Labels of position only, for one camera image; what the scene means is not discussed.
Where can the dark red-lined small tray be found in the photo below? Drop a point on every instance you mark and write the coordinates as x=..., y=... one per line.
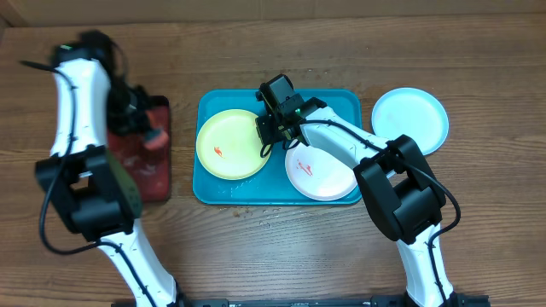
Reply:
x=149, y=168

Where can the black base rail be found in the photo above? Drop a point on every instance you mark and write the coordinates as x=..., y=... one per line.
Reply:
x=298, y=302

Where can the teal plastic tray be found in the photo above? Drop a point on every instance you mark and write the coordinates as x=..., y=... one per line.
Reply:
x=270, y=186

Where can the light blue plate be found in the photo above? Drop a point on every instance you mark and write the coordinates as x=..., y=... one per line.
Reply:
x=414, y=113

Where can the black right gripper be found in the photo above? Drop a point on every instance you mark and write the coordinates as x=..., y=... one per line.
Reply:
x=270, y=129

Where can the black and pink sponge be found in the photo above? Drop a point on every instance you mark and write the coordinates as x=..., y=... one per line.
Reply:
x=155, y=136

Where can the yellow-green plate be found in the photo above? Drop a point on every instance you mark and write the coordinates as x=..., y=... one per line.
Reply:
x=228, y=146

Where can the white pink plate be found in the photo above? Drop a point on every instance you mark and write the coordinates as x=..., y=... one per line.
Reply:
x=317, y=174

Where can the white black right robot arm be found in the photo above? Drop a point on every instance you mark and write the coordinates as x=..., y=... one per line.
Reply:
x=402, y=196

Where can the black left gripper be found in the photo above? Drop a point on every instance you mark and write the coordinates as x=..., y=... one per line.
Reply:
x=125, y=127

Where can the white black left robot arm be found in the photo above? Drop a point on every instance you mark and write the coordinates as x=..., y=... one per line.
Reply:
x=111, y=155

